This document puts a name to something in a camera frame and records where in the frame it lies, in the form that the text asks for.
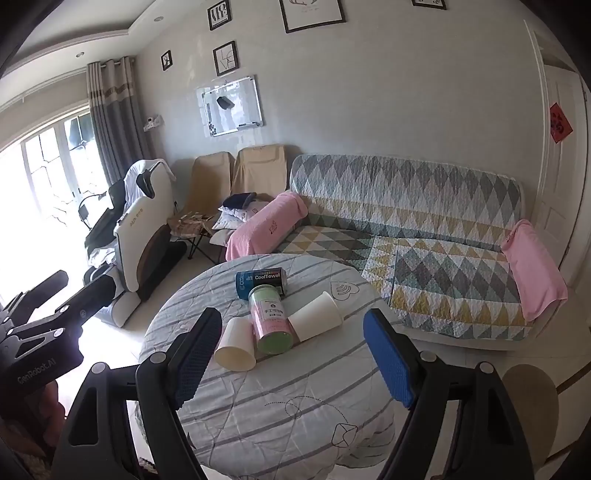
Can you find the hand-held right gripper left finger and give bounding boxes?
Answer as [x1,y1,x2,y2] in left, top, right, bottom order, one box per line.
[54,308,223,480]

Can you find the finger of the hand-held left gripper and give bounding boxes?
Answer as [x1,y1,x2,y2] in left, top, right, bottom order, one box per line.
[0,270,70,324]
[9,274,117,344]

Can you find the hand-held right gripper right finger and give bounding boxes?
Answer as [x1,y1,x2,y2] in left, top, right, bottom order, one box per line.
[363,308,525,480]

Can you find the white paper cup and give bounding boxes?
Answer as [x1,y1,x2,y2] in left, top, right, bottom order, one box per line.
[288,291,344,343]
[214,316,256,372]

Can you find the white massage chair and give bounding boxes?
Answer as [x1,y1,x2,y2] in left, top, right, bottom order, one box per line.
[82,159,188,329]

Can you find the pink and green canister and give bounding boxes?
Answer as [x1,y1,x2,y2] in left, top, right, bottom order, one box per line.
[248,284,300,356]

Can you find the window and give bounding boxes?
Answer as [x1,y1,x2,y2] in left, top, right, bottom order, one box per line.
[0,103,112,296]

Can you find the blue towel can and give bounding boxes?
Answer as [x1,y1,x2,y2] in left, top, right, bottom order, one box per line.
[235,266,288,301]

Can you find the grey striped tablecloth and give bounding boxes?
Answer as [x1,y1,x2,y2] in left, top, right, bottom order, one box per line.
[137,252,403,480]

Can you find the sofa with diamond quilt cover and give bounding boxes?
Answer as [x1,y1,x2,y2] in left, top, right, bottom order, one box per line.
[225,154,570,343]

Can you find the small folding table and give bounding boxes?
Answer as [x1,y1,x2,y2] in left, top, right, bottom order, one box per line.
[167,209,216,265]

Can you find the pink towel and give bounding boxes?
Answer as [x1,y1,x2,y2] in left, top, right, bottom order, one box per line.
[225,191,309,264]
[501,219,569,323]

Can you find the white patterned pillow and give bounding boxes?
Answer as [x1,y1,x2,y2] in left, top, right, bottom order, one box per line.
[216,202,269,232]

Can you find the beige recliner chair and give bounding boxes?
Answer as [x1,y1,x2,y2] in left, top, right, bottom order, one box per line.
[230,144,302,205]
[181,152,236,232]

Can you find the dark blue pillow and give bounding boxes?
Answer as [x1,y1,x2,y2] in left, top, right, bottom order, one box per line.
[222,191,257,210]

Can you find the grey curtain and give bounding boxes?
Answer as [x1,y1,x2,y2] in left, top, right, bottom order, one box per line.
[86,56,156,186]

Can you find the white door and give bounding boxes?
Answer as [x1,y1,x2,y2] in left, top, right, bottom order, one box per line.
[525,20,588,274]

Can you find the red door decoration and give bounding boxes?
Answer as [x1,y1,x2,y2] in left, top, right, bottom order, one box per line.
[548,102,576,147]

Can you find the wall whiteboard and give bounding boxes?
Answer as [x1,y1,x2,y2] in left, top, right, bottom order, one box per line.
[196,75,265,138]

